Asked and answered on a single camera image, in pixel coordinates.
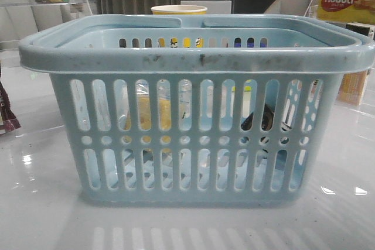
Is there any dark red snack packet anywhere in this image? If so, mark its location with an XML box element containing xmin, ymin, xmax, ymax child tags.
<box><xmin>1</xmin><ymin>84</ymin><xmax>21</xmax><ymax>135</ymax></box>

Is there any dark tissue pack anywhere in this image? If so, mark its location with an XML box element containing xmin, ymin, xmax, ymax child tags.
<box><xmin>240</xmin><ymin>104</ymin><xmax>292</xmax><ymax>171</ymax></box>

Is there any orange carton box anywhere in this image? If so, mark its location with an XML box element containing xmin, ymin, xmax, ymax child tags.
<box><xmin>337</xmin><ymin>69</ymin><xmax>371</xmax><ymax>106</ymax></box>

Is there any dark box under nabati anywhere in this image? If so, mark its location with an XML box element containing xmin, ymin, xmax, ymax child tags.
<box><xmin>345</xmin><ymin>22</ymin><xmax>374</xmax><ymax>39</ymax></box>

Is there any yellow paper cup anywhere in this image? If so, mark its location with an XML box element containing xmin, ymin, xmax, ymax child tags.
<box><xmin>151</xmin><ymin>5</ymin><xmax>207</xmax><ymax>15</ymax></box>

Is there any light blue plastic basket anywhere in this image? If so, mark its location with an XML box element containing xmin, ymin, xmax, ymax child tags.
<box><xmin>19</xmin><ymin>14</ymin><xmax>374</xmax><ymax>207</ymax></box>

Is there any beige chair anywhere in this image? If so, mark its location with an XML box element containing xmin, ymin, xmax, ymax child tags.
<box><xmin>264</xmin><ymin>0</ymin><xmax>312</xmax><ymax>16</ymax></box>

